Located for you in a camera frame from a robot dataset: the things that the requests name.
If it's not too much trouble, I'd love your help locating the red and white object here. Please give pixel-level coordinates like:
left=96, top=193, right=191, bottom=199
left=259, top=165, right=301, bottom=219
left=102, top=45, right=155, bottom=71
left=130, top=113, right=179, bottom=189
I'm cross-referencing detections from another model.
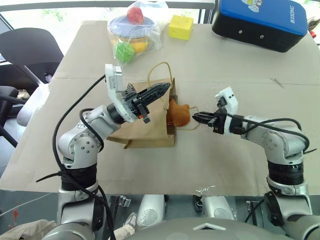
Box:
left=307, top=16, right=320, bottom=39

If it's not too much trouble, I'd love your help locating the blue round plush toy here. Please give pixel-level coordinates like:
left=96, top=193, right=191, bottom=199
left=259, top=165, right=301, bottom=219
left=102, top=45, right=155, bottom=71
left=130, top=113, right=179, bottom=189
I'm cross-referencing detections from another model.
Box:
left=108, top=15, right=157, bottom=41

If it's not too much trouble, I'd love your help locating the beige cloth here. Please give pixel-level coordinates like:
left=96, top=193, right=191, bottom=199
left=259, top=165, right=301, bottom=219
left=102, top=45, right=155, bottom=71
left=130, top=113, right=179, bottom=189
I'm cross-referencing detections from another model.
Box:
left=0, top=219, right=58, bottom=240

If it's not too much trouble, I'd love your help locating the white rounded robot leg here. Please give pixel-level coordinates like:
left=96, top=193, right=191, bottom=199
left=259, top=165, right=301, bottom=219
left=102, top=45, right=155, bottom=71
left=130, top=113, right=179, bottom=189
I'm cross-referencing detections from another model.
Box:
left=137, top=194, right=166, bottom=227
left=201, top=195, right=236, bottom=221

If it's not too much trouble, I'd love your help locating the brown cardboard table cover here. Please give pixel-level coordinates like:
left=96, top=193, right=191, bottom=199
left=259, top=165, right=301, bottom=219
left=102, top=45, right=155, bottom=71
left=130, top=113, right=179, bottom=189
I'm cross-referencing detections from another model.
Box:
left=0, top=19, right=320, bottom=197

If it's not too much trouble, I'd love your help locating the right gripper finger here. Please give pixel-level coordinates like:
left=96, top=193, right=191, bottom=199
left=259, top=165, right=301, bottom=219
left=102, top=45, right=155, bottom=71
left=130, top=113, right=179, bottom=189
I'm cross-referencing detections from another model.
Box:
left=191, top=116, right=213, bottom=125
left=192, top=111, right=216, bottom=119

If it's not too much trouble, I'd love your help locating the pink plush toy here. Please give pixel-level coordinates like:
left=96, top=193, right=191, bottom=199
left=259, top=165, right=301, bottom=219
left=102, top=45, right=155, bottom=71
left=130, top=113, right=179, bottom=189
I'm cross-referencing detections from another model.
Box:
left=126, top=6, right=145, bottom=25

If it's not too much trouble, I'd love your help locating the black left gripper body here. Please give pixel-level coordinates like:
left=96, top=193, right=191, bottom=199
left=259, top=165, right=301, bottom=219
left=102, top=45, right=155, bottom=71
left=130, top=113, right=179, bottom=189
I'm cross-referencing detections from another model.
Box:
left=120, top=83, right=152, bottom=125

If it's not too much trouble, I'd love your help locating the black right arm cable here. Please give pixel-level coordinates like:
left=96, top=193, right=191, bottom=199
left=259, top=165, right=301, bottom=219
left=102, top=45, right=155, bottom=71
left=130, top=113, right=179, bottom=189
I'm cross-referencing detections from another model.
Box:
left=224, top=112, right=317, bottom=157

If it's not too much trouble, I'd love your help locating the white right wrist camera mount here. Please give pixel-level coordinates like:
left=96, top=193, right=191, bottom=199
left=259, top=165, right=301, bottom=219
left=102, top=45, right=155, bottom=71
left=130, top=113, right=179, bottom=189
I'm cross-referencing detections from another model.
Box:
left=215, top=86, right=239, bottom=136

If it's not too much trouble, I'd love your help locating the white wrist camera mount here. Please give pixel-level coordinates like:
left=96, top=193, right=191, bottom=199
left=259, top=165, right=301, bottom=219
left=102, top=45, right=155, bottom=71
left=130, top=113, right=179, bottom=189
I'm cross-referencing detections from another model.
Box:
left=215, top=86, right=239, bottom=136
left=104, top=63, right=141, bottom=123

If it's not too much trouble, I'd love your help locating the grey robot torso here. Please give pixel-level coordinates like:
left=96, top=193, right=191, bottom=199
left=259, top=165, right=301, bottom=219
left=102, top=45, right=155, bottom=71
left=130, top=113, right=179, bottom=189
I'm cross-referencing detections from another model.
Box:
left=42, top=215, right=320, bottom=240

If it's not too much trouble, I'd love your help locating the blue and black padded case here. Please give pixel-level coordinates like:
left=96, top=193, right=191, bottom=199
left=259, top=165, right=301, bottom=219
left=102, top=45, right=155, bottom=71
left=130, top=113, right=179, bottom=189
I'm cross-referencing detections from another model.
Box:
left=211, top=0, right=309, bottom=54

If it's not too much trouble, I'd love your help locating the metal table latch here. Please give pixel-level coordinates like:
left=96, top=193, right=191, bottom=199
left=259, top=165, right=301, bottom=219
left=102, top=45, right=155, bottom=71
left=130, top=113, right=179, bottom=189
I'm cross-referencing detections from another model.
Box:
left=245, top=199, right=259, bottom=214
left=116, top=195, right=133, bottom=209

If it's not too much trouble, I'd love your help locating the yellow cheese plush cube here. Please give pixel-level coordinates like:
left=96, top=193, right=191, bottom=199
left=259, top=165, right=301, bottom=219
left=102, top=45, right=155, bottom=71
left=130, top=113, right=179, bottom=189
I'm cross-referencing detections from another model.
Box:
left=167, top=14, right=195, bottom=41

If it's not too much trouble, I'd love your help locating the yellow orange plush toy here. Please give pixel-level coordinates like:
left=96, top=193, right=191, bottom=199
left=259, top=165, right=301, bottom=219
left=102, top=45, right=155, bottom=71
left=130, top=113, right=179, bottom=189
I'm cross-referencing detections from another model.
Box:
left=127, top=36, right=150, bottom=54

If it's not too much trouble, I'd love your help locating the brown paper bag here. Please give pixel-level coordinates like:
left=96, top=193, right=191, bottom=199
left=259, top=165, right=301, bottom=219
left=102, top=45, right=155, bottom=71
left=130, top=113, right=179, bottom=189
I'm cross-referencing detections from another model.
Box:
left=105, top=61, right=201, bottom=150

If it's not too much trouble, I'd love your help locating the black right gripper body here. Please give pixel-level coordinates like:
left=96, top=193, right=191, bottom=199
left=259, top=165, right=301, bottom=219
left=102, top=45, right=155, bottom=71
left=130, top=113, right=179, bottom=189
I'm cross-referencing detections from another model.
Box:
left=207, top=97, right=228, bottom=134

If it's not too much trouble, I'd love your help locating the small beige object on chair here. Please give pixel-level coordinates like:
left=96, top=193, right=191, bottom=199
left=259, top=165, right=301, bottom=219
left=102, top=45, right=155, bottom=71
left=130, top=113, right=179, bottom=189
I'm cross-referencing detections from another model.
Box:
left=16, top=88, right=31, bottom=100

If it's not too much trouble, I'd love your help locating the green plush toy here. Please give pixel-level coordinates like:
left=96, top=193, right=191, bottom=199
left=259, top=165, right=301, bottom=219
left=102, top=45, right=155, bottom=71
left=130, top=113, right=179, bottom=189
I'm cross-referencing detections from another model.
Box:
left=114, top=41, right=136, bottom=63

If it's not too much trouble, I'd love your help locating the black chair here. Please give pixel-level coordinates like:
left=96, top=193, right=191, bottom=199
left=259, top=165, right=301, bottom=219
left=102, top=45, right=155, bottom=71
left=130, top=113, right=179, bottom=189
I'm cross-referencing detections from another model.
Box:
left=0, top=27, right=65, bottom=149

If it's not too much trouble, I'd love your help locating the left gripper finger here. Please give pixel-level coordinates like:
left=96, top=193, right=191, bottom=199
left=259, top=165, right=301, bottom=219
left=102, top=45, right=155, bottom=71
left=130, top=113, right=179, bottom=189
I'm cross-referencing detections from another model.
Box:
left=140, top=87, right=171, bottom=107
left=136, top=83, right=172, bottom=99

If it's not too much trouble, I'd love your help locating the clear plastic bag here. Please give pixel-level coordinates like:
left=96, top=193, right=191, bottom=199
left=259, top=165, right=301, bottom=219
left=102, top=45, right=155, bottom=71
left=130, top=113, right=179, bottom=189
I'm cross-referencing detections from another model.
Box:
left=107, top=0, right=170, bottom=67

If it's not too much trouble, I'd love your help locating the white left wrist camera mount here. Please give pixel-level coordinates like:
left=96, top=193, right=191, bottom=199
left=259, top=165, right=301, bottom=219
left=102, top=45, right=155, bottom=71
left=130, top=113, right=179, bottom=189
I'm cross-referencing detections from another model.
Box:
left=104, top=63, right=141, bottom=123

